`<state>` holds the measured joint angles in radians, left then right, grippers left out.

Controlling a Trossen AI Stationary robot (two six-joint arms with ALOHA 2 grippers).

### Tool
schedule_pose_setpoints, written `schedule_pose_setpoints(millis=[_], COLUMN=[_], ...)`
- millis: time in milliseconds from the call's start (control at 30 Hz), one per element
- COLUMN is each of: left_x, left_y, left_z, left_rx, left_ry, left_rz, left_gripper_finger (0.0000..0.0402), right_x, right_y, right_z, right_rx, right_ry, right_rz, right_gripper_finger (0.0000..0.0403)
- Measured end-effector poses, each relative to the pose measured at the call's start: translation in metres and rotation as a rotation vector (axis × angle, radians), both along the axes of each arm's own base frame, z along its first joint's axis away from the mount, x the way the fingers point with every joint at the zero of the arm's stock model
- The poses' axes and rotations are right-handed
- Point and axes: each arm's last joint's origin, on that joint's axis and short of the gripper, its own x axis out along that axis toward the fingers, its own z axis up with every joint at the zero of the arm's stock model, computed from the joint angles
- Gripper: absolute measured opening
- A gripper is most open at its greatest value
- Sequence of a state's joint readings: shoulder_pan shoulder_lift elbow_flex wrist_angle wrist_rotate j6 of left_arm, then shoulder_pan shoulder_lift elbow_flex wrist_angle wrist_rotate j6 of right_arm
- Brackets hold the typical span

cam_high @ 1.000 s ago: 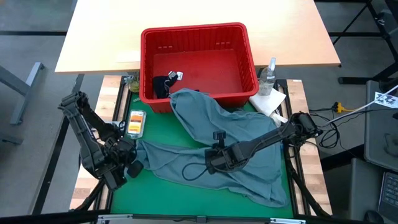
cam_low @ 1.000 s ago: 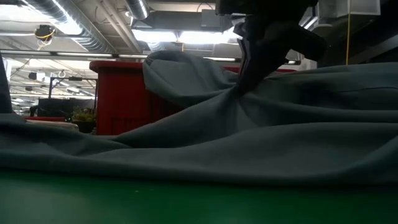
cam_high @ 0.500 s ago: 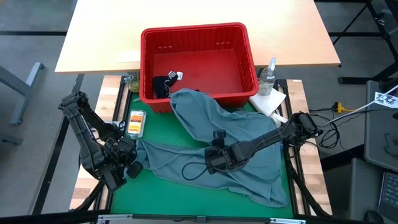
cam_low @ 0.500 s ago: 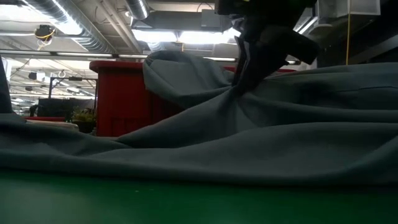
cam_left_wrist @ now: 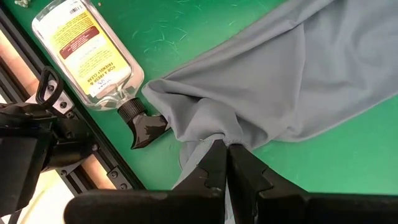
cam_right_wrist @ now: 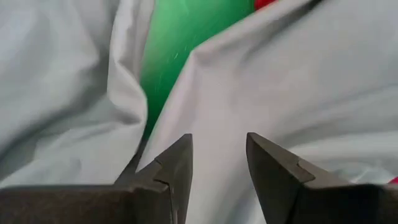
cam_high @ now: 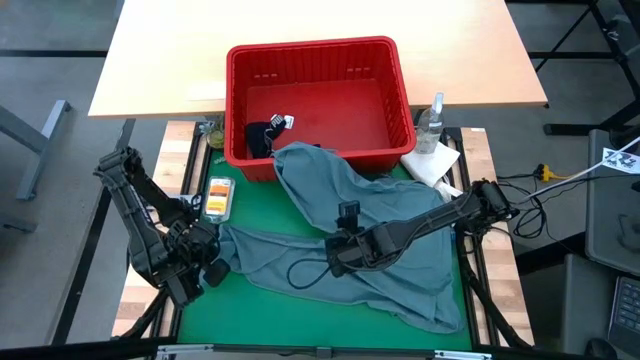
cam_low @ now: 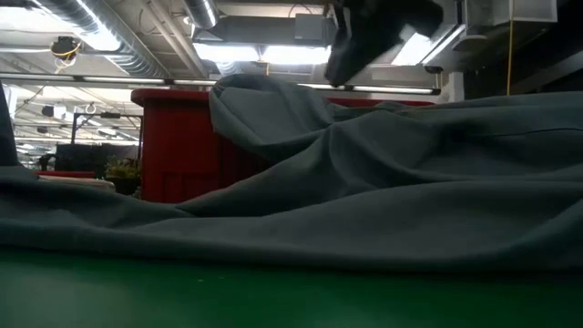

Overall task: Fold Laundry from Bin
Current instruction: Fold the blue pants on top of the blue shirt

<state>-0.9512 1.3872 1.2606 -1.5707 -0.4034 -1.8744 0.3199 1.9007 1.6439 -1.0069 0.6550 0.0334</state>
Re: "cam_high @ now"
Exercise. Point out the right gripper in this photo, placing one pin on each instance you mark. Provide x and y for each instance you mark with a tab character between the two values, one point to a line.
360	252

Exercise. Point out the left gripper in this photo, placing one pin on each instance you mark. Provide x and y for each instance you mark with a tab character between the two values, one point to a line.
192	247

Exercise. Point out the grey garment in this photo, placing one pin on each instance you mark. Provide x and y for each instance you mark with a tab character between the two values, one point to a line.
350	200

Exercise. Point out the dark navy garment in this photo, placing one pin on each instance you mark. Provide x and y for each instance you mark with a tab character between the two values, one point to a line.
257	137

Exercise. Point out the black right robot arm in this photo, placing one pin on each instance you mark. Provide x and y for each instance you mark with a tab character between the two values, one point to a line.
440	215

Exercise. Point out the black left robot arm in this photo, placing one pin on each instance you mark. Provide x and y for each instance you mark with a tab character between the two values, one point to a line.
135	215

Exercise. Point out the red plastic laundry bin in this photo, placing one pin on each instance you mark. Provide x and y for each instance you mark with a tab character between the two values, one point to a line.
320	100

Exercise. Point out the clear box with orange label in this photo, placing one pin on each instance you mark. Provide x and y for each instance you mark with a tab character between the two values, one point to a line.
219	197

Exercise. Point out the small potted succulent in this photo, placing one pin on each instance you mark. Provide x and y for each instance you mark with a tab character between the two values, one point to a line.
216	137

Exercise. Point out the silver metal bar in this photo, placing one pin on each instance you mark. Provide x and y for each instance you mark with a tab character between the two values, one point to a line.
240	351

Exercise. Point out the white tote bag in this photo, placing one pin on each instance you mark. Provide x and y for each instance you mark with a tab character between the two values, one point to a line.
430	162

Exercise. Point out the clear spray bottle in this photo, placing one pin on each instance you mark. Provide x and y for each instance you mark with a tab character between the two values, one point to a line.
427	130

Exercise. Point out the grey desk leg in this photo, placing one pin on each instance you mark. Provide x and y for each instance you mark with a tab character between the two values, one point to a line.
40	145

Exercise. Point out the dark grey cabinet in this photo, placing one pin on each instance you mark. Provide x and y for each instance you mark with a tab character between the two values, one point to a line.
565	305

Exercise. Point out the beige wooden desk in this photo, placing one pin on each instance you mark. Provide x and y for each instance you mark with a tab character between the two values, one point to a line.
300	20

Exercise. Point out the black computer mouse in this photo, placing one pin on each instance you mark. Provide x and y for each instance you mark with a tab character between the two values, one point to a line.
600	349

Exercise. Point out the black monitor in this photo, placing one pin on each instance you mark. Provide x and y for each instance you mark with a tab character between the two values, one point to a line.
612	215

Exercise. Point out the black keyboard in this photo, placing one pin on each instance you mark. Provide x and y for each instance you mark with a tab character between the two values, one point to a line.
625	310

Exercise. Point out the printed paper sheet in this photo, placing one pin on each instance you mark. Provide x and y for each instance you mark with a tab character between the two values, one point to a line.
620	161

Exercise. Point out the black aluminium table frame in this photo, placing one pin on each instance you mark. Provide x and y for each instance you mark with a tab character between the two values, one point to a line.
189	160

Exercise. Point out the black diagonal frame strut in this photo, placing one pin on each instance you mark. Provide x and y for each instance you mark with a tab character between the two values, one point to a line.
492	310
145	320

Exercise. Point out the black desk leg frame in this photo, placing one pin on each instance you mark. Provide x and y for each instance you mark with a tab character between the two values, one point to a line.
575	30

